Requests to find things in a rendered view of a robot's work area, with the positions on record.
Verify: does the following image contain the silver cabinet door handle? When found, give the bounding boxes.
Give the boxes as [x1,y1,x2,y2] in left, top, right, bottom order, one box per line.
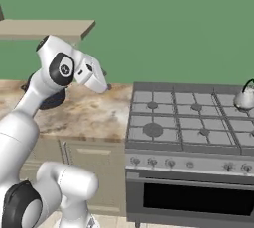
[64,141,72,167]
[59,140,65,166]

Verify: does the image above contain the black glass oven door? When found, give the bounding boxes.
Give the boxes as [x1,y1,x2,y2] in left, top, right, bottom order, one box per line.
[125,170,254,228]

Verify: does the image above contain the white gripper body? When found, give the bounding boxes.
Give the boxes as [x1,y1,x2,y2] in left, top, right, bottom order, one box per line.
[83,58,109,94]

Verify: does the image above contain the dark pot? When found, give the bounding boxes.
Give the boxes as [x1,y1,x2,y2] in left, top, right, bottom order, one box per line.
[20,72,67,111]

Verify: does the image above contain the beige wall shelf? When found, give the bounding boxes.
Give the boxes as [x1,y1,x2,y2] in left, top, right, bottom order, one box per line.
[0,19,96,42]

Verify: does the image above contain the grey stove with oven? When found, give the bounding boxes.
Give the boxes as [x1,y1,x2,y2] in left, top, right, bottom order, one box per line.
[124,81,254,228]

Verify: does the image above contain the grey oven door handle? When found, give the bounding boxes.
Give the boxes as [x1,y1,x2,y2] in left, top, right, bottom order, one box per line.
[126,175,254,190]

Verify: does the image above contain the silver kettle with black handle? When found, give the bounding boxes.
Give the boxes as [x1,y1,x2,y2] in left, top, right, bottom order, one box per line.
[233,78,254,111]

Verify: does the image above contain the beige cabinet door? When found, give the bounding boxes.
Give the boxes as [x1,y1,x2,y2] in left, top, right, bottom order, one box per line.
[19,136,64,186]
[66,138,128,217]

